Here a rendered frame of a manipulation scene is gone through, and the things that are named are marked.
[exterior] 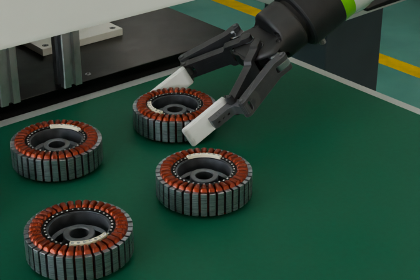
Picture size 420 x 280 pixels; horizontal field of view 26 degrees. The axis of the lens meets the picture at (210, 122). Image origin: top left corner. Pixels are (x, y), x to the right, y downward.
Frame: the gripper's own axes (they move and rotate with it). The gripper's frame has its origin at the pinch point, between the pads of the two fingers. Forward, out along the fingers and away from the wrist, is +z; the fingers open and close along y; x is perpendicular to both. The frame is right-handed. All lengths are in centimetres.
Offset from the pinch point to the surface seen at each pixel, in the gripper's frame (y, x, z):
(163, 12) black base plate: 38.8, -7.9, -13.7
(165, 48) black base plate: 22.6, -4.3, -7.5
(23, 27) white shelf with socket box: -70, 55, 14
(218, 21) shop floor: 223, -129, -70
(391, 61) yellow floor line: 153, -148, -102
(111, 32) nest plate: 30.9, -0.6, -3.0
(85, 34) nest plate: 31.3, 1.8, 0.7
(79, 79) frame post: 15.2, 4.9, 6.9
